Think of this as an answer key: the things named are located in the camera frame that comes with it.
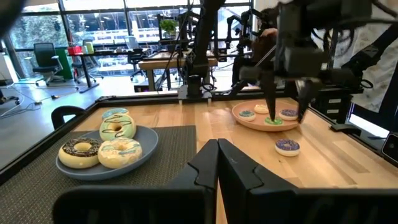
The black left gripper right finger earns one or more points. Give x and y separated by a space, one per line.
236 171

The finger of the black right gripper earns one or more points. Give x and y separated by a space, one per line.
306 93
270 93

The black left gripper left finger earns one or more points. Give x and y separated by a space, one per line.
202 168

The small cream donut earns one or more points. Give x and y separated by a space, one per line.
259 110

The small purple icing donut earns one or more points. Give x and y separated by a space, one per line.
286 116
287 151

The small green icing donut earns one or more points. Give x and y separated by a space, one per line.
278 122

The small teal icing donut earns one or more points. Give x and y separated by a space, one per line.
247 117

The large cream blue-striped donut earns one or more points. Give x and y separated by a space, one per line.
109 160

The large green zigzag donut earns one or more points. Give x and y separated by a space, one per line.
107 132

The large chocolate sprinkle donut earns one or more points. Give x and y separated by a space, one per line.
66 158

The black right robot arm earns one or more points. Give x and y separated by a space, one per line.
202 46

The black drawer cabinet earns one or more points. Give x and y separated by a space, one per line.
334 105

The pink round plate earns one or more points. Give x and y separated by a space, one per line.
258 125

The dark woven placemat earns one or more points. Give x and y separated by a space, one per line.
174 146

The person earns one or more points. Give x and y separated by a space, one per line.
382 71
264 46

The blue round plate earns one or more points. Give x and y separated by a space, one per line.
146 140

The bright white screen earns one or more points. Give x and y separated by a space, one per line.
367 123

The large blue icing donut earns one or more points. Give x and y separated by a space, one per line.
110 112

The wooden top table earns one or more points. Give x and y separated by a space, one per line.
161 62

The small leafy plant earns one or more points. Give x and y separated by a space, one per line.
169 26

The grey office chair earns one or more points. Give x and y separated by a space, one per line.
135 56

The black office desk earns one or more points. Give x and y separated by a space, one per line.
87 71

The light green cup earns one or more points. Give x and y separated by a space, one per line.
89 47

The green cabinet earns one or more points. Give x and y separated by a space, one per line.
66 62

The red box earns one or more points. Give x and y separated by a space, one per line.
74 50

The black office chair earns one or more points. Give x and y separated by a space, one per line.
46 59

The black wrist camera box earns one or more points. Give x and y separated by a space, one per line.
326 9

